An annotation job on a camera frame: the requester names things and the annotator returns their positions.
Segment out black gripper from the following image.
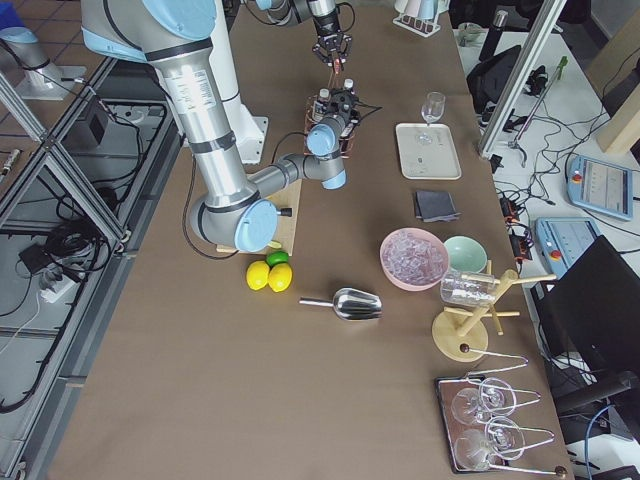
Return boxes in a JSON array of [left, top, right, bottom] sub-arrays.
[[312, 33, 352, 68], [330, 88, 361, 138]]

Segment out copper wire bottle basket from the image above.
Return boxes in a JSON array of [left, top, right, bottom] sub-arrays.
[[303, 74, 356, 159]]

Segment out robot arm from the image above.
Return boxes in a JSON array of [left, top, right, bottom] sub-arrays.
[[81, 1, 360, 252], [241, 0, 352, 74]]

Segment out tea bottle white cap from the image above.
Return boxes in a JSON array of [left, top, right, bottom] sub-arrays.
[[311, 88, 331, 123]]

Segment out clear wine glass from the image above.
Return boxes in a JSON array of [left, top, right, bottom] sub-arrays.
[[418, 91, 446, 145]]

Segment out cream rabbit tray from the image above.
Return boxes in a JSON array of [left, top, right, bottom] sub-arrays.
[[395, 123, 462, 180]]

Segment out bamboo cutting board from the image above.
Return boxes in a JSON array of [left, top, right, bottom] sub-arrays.
[[216, 181, 302, 254]]

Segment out grey folded cloth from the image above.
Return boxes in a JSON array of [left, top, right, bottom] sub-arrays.
[[414, 190, 460, 223]]

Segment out black bag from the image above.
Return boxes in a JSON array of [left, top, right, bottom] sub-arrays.
[[466, 45, 522, 114]]

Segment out black thermos bottle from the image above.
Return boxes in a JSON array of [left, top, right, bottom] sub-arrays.
[[478, 10, 508, 62]]

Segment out clear ice cubes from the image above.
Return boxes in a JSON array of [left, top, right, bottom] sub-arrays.
[[382, 232, 448, 286]]

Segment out green lime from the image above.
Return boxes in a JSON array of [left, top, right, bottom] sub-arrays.
[[265, 250, 289, 268]]

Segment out pink bowl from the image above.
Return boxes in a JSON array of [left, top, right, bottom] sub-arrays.
[[379, 227, 449, 292]]

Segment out yellow lemon far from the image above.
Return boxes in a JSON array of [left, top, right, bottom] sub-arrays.
[[268, 263, 293, 293]]

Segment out yellow lemon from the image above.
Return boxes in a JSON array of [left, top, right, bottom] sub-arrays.
[[245, 260, 270, 291], [268, 263, 293, 293]]

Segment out yellow lemon near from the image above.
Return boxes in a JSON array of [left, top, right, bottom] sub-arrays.
[[245, 260, 270, 291]]

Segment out green bowl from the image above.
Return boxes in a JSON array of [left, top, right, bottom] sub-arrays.
[[444, 236, 488, 273]]

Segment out steel ice scoop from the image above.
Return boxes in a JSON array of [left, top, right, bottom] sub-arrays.
[[299, 287, 382, 321]]

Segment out clear mason jar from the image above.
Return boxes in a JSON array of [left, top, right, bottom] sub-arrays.
[[440, 270, 499, 307]]

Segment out blue teach pendant near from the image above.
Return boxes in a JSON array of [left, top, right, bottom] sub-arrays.
[[534, 217, 601, 278]]

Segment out blue teach pendant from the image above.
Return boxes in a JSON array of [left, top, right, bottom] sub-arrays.
[[567, 156, 633, 221], [534, 217, 601, 278]]

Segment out wooden glass drying stand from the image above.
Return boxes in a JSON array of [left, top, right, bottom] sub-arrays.
[[431, 264, 557, 362]]

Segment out blue teach pendant far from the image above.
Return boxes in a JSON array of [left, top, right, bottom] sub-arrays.
[[567, 156, 633, 221]]

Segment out black laptop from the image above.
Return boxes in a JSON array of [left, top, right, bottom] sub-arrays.
[[530, 236, 639, 374]]

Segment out upside-down wine glass upper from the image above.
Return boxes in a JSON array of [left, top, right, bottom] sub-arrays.
[[451, 377, 516, 425]]

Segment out upside-down wine glass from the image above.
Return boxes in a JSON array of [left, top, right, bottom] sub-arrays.
[[451, 377, 516, 425], [453, 416, 524, 471]]

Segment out black glass tray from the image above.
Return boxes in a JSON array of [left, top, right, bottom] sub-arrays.
[[434, 376, 511, 474]]

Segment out upside-down wine glass lower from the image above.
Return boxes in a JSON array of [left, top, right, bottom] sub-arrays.
[[453, 416, 524, 471]]

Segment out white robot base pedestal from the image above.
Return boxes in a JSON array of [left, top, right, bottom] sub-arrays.
[[219, 0, 269, 166]]

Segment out aluminium frame post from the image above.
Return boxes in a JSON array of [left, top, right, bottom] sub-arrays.
[[478, 0, 566, 160]]

